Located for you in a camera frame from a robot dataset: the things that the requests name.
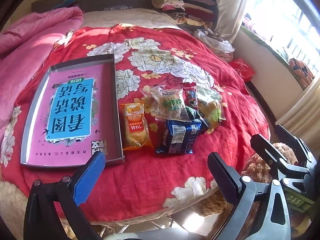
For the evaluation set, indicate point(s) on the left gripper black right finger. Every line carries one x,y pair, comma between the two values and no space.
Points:
226,177

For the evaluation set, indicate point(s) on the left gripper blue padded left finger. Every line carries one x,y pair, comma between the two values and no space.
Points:
86,177

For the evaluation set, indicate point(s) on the orange rice cracker packet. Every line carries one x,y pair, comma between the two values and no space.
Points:
136,132

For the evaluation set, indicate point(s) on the blue cookie packet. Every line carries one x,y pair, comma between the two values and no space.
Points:
179,137

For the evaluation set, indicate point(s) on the black crinkled snack packet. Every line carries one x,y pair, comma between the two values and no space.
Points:
195,115

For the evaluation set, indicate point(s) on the green milk pastry packet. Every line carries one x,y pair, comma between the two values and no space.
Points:
210,106

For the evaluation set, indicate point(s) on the red panda snack packet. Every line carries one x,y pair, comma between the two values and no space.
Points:
190,95

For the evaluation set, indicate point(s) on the clear brown cake packet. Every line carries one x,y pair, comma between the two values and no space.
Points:
165,103

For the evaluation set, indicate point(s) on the grey tray pink printed bottom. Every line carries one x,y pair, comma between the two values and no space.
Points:
74,113

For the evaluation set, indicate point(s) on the red floral quilt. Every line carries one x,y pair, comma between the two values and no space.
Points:
147,184

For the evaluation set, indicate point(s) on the orange patterned cushion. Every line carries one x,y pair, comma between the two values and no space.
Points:
301,72

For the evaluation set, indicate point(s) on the red plastic bag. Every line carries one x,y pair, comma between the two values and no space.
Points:
243,69

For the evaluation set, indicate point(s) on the floral basket with white bag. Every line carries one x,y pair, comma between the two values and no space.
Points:
223,49

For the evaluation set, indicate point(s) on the pink folded blanket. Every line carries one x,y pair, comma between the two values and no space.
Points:
24,47

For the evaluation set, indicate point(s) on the beige bed sheet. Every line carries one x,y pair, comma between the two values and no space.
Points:
141,17

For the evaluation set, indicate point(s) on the stack of folded clothes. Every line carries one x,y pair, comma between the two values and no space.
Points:
190,15

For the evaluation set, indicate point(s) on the blue patterned pillow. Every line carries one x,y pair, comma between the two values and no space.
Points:
66,4

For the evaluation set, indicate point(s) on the cream curtain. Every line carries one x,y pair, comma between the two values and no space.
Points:
231,13

